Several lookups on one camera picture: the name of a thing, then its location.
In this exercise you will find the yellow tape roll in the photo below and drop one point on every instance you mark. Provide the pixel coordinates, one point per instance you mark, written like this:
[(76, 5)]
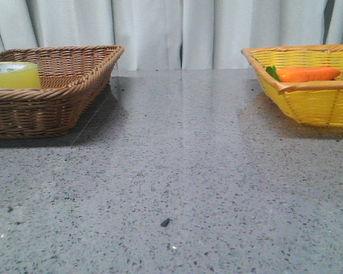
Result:
[(19, 75)]

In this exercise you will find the small black debris piece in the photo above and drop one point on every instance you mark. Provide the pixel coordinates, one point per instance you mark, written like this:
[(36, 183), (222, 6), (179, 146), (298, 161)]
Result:
[(165, 222)]

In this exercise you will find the white curtain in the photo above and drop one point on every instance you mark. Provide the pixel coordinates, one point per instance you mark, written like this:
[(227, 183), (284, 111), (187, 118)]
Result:
[(171, 35)]

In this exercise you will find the brown wicker basket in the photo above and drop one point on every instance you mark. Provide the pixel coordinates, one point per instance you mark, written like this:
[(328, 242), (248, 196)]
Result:
[(71, 78)]

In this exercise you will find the orange toy carrot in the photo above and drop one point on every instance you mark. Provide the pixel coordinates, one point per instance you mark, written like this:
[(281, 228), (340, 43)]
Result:
[(303, 74)]

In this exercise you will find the yellow woven basket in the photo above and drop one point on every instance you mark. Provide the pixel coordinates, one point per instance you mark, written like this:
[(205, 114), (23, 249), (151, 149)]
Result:
[(317, 103)]

